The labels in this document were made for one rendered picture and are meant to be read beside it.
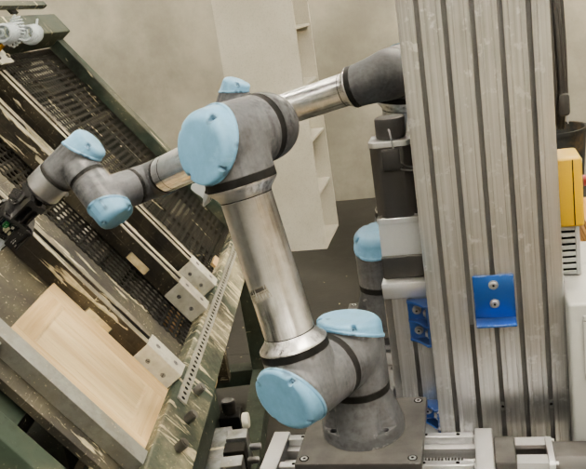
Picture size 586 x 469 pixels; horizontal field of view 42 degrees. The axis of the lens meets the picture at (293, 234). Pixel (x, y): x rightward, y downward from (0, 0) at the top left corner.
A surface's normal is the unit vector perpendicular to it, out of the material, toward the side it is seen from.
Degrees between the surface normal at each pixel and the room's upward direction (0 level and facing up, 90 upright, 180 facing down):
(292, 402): 98
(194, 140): 82
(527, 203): 90
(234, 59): 90
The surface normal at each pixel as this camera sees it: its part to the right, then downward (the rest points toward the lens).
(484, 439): -0.15, -0.95
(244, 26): -0.21, 0.31
